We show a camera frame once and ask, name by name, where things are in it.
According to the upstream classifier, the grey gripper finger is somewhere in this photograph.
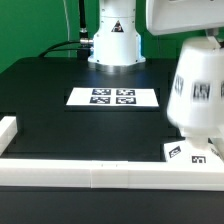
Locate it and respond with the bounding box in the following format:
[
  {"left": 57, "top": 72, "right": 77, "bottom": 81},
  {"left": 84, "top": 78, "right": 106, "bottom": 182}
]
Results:
[{"left": 205, "top": 28, "right": 221, "bottom": 49}]

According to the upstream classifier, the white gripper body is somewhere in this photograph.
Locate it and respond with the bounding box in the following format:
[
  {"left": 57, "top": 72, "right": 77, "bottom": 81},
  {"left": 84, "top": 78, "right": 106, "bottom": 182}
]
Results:
[{"left": 146, "top": 0, "right": 224, "bottom": 35}]

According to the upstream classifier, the white lamp shade cone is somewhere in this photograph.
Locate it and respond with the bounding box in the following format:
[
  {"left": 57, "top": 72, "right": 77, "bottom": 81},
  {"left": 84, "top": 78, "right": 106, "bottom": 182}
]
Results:
[{"left": 167, "top": 37, "right": 224, "bottom": 138}]

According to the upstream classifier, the white lamp base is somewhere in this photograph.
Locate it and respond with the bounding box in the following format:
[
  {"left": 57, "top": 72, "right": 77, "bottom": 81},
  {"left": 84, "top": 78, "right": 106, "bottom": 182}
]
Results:
[{"left": 164, "top": 137, "right": 224, "bottom": 165}]

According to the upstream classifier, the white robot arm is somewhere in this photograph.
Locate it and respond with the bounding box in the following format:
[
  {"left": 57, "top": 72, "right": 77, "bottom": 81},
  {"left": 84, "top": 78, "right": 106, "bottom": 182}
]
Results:
[{"left": 88, "top": 0, "right": 224, "bottom": 72}]

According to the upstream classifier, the white marker sheet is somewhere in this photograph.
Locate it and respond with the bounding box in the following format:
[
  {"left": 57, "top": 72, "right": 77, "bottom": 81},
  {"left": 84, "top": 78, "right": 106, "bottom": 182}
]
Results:
[{"left": 67, "top": 87, "right": 159, "bottom": 107}]

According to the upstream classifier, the black cable bundle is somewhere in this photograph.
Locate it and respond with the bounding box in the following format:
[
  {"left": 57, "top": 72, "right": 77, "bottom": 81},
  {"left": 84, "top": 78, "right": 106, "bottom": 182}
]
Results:
[{"left": 38, "top": 0, "right": 95, "bottom": 60}]

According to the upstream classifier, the white thin cable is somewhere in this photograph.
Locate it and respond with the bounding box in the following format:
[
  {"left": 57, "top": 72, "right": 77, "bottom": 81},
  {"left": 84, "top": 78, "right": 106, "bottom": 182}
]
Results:
[{"left": 63, "top": 0, "right": 72, "bottom": 58}]

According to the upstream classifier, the white left fence wall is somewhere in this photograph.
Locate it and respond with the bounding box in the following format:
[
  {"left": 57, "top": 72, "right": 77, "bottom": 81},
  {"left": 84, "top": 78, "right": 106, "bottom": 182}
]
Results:
[{"left": 0, "top": 116, "right": 18, "bottom": 156}]

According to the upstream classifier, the white fence wall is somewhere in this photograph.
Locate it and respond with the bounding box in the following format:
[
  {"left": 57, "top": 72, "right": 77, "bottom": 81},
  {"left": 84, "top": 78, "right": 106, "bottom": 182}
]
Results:
[
  {"left": 0, "top": 116, "right": 18, "bottom": 156},
  {"left": 0, "top": 159, "right": 224, "bottom": 191}
]

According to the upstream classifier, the white front fence wall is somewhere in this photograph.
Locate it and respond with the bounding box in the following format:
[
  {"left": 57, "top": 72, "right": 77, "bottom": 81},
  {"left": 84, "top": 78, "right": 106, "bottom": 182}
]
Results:
[{"left": 0, "top": 159, "right": 224, "bottom": 191}]

